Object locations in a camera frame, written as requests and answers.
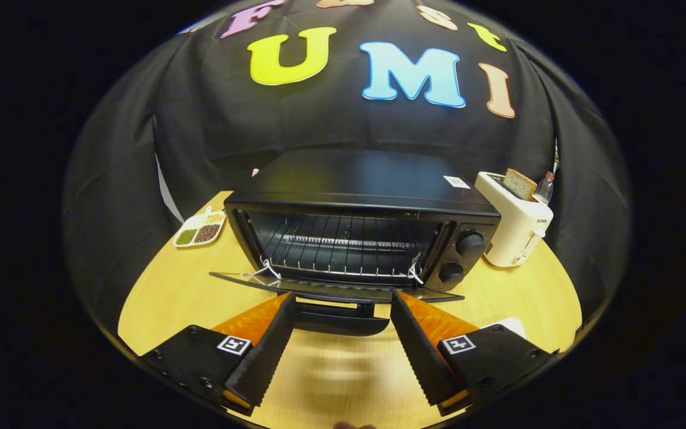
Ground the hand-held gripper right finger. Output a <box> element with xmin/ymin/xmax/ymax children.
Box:
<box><xmin>389</xmin><ymin>290</ymin><xmax>558</xmax><ymax>416</ymax></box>

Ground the brown bread slice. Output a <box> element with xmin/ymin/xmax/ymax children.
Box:
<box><xmin>503</xmin><ymin>169</ymin><xmax>538</xmax><ymax>201</ymax></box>

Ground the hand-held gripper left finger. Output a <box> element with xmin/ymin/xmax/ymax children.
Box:
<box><xmin>138</xmin><ymin>292</ymin><xmax>297</xmax><ymax>416</ymax></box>

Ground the white pop-up toaster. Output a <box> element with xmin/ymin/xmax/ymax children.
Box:
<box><xmin>475</xmin><ymin>172</ymin><xmax>554</xmax><ymax>268</ymax></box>

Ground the black toaster oven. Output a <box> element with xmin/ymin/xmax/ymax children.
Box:
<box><xmin>209</xmin><ymin>149</ymin><xmax>501</xmax><ymax>337</ymax></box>

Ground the white cherry-print plate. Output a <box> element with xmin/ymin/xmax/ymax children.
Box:
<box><xmin>481</xmin><ymin>318</ymin><xmax>527</xmax><ymax>341</ymax></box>

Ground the white divided dish of beans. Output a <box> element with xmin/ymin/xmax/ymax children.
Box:
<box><xmin>173</xmin><ymin>210</ymin><xmax>226</xmax><ymax>248</ymax></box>

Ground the clear bottle with red label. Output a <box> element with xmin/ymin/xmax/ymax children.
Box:
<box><xmin>534</xmin><ymin>172</ymin><xmax>556</xmax><ymax>205</ymax></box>

